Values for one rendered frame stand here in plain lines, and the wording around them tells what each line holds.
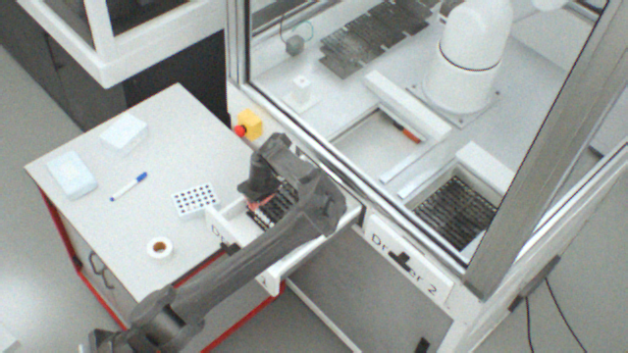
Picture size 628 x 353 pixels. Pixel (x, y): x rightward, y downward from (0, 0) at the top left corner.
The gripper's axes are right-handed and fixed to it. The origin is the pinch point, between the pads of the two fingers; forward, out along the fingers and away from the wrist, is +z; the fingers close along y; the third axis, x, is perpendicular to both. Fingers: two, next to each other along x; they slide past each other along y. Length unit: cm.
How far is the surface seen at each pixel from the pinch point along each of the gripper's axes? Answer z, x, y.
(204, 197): 15.1, 19.7, -2.6
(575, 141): -64, -57, 20
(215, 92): 45, 77, 47
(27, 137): 97, 146, -8
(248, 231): 10.4, -0.2, -2.4
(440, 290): 4, -49, 22
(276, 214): 3.9, -3.6, 4.2
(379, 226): -0.2, -26.0, 21.4
